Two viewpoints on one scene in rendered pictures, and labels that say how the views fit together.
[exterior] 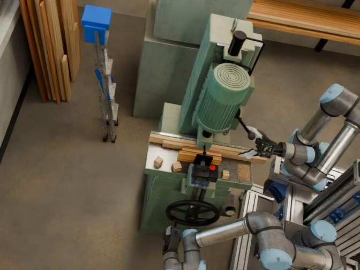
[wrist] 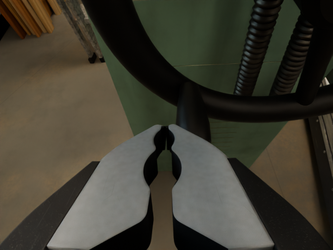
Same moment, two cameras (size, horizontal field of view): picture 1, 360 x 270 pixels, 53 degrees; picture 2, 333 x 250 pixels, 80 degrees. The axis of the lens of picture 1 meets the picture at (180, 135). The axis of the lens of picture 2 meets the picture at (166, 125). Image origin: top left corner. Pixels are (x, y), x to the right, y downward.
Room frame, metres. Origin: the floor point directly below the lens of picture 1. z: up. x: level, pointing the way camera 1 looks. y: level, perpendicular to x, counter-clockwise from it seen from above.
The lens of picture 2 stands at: (0.72, -0.13, 0.85)
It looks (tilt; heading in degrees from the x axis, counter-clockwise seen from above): 57 degrees down; 16
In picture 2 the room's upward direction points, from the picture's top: 5 degrees counter-clockwise
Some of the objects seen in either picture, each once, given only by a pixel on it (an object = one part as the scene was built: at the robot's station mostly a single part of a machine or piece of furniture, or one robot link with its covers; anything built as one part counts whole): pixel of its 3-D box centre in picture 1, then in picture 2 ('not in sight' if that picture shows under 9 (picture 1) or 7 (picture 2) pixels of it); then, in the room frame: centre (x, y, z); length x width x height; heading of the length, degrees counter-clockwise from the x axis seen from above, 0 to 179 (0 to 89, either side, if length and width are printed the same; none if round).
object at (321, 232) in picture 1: (320, 235); not in sight; (0.89, -0.82, 0.98); 0.13 x 0.12 x 0.14; 20
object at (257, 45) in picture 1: (250, 51); not in sight; (1.54, -0.21, 1.40); 0.10 x 0.06 x 0.16; 11
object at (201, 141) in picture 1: (204, 136); not in sight; (1.22, -0.13, 1.02); 0.14 x 0.07 x 0.09; 11
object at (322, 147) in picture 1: (321, 155); not in sight; (1.39, -0.81, 0.98); 0.13 x 0.12 x 0.14; 69
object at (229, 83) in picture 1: (222, 99); not in sight; (1.20, -0.13, 1.35); 0.18 x 0.18 x 0.31
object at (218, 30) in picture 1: (211, 82); not in sight; (1.48, -0.07, 1.16); 0.22 x 0.22 x 0.72; 11
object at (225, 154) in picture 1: (215, 152); not in sight; (1.21, -0.22, 0.92); 0.60 x 0.02 x 0.04; 101
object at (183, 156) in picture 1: (199, 158); not in sight; (1.12, -0.14, 0.94); 0.23 x 0.02 x 0.07; 101
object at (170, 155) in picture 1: (199, 170); not in sight; (1.09, -0.17, 0.87); 0.61 x 0.30 x 0.06; 101
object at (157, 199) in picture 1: (180, 179); (197, 61); (1.31, -0.11, 0.35); 0.58 x 0.45 x 0.71; 11
